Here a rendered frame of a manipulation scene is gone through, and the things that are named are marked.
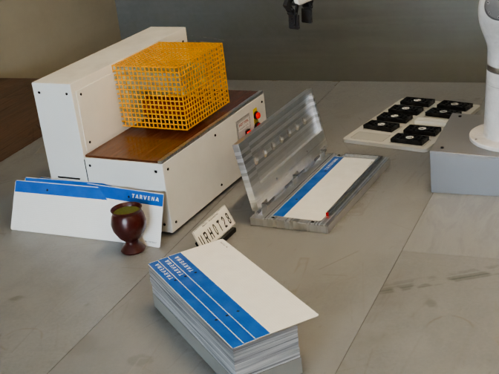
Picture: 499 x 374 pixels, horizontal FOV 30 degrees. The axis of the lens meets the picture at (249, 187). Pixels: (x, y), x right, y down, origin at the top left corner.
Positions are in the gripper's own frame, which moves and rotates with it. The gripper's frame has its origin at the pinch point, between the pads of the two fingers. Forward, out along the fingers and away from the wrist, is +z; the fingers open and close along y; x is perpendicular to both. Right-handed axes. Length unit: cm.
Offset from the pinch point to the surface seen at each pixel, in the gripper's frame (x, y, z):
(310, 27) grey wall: 98, 166, 54
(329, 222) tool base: -33, -45, 35
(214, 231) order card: -11, -60, 35
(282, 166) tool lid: -12.6, -31.9, 29.1
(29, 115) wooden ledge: 116, -1, 46
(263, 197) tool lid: -15, -45, 32
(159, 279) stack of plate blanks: -21, -93, 29
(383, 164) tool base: -28.9, -7.4, 35.0
